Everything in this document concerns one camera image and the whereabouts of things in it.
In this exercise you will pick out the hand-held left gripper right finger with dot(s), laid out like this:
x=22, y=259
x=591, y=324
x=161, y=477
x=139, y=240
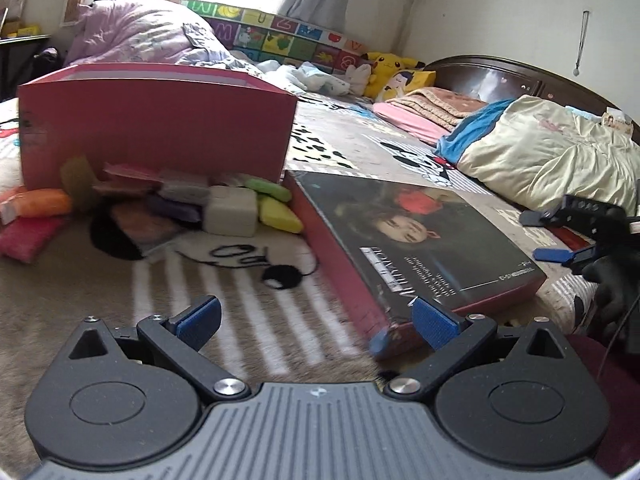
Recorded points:
x=435, y=322

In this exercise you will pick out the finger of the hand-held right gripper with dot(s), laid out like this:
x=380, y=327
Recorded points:
x=550, y=255
x=532, y=217

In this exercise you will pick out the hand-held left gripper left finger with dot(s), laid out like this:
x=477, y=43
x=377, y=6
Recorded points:
x=200, y=316

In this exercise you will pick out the pile of colourful clay packets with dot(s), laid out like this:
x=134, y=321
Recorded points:
x=220, y=210

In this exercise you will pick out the pink cardboard box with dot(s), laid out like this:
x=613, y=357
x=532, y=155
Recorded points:
x=160, y=135

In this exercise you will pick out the person's right hand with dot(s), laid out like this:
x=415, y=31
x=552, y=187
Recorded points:
x=612, y=290

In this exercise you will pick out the cream quilt with blue lining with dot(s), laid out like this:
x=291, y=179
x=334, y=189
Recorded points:
x=550, y=160

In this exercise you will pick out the portrait print box lid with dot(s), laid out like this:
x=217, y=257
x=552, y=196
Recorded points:
x=425, y=240

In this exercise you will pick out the dark wooden headboard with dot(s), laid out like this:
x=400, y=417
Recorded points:
x=500, y=77

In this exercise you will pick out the pink folded blanket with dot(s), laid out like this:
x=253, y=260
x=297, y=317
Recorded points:
x=430, y=110

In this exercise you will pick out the yellow cartoon print cushion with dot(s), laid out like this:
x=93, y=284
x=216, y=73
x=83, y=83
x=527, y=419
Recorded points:
x=405, y=85

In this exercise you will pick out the yellow mouse plush toy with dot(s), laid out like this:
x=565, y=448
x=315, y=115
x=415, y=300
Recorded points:
x=390, y=65

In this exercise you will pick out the white bunny plush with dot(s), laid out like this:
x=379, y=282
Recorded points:
x=359, y=77

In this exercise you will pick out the white crumpled clothes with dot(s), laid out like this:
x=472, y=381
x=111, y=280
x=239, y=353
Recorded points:
x=300, y=77

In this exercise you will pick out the alphabet foam mat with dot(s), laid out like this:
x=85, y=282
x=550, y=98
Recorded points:
x=280, y=35

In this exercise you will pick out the purple duvet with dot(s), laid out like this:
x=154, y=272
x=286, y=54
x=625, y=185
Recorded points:
x=140, y=30

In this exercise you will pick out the dark desk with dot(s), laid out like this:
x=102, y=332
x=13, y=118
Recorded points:
x=20, y=60

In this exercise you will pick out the yellow boxes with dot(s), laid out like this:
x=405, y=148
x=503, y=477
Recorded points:
x=20, y=29

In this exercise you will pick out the framed wall picture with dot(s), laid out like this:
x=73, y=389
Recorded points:
x=14, y=2

